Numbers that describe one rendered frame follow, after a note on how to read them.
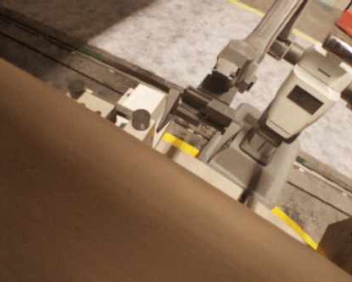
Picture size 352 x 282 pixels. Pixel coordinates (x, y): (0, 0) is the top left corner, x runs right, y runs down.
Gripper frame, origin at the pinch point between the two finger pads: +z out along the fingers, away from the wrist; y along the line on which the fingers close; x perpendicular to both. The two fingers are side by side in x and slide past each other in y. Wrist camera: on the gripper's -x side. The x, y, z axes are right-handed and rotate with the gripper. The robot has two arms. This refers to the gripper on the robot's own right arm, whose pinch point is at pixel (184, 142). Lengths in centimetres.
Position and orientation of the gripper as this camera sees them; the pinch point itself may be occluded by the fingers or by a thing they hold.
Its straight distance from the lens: 35.8
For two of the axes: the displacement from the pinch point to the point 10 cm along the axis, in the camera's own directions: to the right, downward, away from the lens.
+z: -4.7, 6.9, -5.5
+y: 8.6, 5.0, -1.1
